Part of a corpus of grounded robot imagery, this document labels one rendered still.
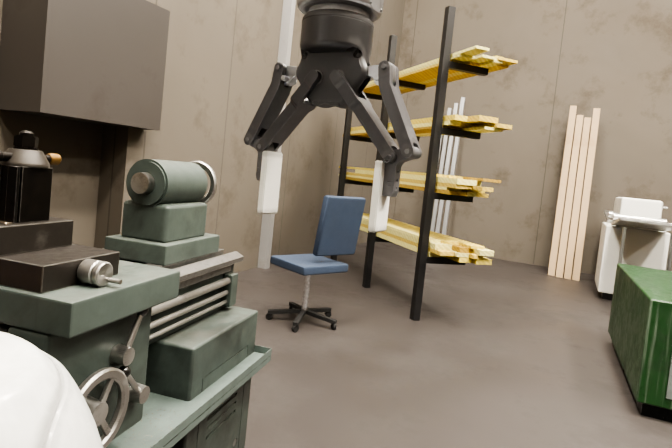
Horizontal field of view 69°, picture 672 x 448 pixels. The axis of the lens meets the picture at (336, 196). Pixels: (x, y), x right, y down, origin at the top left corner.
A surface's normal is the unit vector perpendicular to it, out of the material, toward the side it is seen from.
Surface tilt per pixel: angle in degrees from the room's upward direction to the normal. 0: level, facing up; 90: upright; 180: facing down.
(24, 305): 90
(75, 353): 90
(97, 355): 90
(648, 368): 90
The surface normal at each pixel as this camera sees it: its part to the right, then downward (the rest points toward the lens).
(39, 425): 0.90, -0.42
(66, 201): 0.90, 0.11
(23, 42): -0.43, 0.00
